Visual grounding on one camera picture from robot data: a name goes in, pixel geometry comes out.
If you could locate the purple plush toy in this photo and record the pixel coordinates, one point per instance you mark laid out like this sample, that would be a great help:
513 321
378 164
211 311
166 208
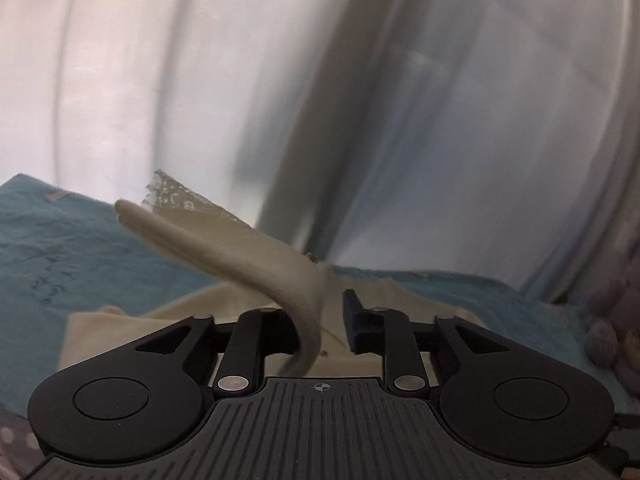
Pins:
612 330

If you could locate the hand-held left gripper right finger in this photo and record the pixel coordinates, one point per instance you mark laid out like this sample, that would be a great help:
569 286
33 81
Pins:
356 322

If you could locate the white sheer curtain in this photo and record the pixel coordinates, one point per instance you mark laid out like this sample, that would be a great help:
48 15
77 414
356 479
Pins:
400 110

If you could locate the blue mushroom print bedsheet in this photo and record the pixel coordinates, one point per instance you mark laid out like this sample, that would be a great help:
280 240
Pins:
75 270

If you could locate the cream knit sweater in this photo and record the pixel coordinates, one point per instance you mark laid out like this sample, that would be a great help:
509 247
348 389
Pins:
210 242

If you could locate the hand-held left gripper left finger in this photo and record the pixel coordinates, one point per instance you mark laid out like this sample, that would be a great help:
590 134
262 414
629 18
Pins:
248 342

